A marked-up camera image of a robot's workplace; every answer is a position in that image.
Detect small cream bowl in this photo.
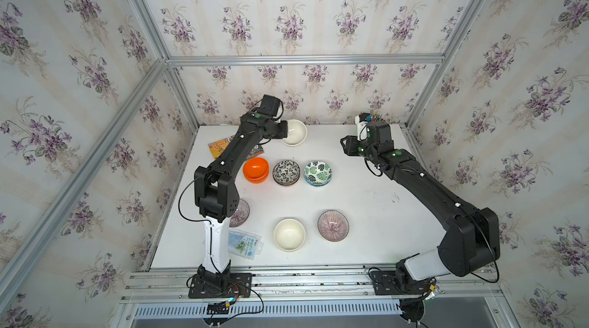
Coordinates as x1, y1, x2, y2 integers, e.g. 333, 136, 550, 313
282, 119, 308, 147

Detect orange bowl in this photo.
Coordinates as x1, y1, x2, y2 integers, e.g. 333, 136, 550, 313
242, 157, 269, 184

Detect dark patterned bowl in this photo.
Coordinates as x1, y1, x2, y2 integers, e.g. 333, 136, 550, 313
272, 159, 301, 186

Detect green leaf bowl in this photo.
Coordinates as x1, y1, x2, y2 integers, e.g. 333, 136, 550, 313
303, 161, 333, 187

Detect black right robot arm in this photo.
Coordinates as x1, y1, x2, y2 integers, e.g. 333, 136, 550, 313
341, 113, 500, 287

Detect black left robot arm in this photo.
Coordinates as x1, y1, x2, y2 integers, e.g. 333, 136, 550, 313
193, 95, 288, 275

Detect pale green pen cup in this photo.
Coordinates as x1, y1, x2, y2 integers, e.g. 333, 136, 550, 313
354, 113, 382, 125

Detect orange illustrated booklet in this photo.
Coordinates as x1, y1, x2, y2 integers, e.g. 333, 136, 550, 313
208, 136, 265, 160

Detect purple glass bowl right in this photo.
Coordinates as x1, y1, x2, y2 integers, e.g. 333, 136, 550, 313
318, 211, 350, 242

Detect purple glass bowl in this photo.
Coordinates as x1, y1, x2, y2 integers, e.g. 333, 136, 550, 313
229, 199, 250, 228
318, 211, 350, 242

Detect purple glass bowl left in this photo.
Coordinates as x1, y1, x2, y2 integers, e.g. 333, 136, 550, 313
229, 199, 250, 228

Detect large cream bowl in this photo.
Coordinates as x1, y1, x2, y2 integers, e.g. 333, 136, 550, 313
273, 218, 306, 252

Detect clear plastic packet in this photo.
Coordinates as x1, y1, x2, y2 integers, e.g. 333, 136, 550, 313
228, 230, 264, 260

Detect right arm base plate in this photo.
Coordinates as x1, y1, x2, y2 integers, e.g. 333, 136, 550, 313
367, 259, 437, 296

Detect aluminium rail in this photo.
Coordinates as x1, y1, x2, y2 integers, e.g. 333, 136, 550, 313
121, 265, 503, 303

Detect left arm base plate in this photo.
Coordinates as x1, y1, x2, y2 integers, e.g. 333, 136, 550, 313
187, 266, 253, 299

